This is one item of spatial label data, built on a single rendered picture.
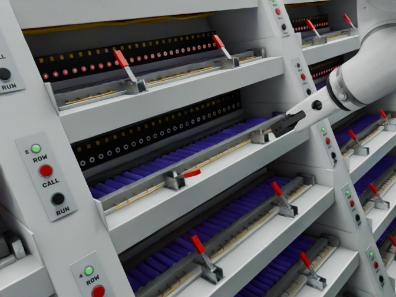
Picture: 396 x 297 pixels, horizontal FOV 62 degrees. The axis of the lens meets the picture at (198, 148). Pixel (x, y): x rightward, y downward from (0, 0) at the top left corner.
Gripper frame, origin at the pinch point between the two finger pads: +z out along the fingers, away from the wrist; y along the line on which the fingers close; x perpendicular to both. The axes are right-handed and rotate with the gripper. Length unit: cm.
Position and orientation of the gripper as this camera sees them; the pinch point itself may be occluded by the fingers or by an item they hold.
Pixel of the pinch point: (282, 126)
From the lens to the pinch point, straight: 75.2
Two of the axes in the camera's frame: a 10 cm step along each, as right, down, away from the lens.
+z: -5.1, 3.7, 7.7
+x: -4.8, -8.7, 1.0
